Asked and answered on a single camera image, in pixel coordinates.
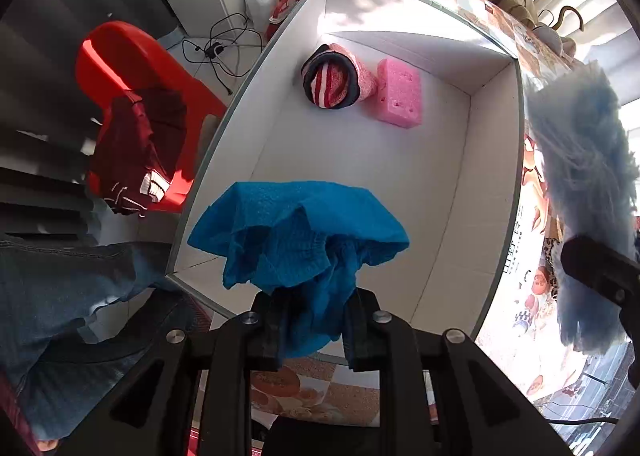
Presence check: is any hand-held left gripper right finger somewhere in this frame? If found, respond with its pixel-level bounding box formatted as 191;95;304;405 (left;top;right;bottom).
342;286;571;456

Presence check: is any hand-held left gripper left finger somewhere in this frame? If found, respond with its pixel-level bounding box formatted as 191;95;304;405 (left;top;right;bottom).
70;288;296;456

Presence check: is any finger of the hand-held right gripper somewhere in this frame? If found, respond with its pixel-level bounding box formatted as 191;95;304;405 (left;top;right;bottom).
560;233;640;332

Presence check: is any light blue fluffy cloth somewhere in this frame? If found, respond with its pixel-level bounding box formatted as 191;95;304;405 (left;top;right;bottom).
525;61;640;354

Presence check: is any bright blue knitted cloth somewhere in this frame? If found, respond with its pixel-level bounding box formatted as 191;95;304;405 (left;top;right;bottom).
187;180;411;369

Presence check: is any white cardboard box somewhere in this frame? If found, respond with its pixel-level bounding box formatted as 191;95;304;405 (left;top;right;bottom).
165;0;526;344

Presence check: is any pink sponge block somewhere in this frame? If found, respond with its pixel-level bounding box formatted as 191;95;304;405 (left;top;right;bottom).
367;58;425;128

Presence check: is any pink striped sock roll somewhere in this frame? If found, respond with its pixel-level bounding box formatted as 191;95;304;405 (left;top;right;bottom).
301;42;381;111

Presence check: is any person's jeans leg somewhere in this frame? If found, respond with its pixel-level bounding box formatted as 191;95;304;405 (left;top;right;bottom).
0;233;201;442

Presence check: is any dark red garment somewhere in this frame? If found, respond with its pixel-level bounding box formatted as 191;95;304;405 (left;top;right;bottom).
89;86;188;218

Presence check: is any brass hanger hook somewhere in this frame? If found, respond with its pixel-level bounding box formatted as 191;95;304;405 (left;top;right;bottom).
537;6;586;33

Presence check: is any pile of beige clothes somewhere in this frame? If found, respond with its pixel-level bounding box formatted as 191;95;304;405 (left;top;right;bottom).
500;0;581;59

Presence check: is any red plastic chair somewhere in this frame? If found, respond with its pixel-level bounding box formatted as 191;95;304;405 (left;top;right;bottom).
75;21;228;214

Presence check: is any red broom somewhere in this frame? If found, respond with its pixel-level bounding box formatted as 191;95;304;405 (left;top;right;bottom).
269;0;308;39

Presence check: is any white plastic jug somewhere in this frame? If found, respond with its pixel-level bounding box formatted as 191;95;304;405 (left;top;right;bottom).
251;0;281;32

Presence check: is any black charger cable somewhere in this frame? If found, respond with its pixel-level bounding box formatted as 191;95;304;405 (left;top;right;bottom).
181;12;263;97

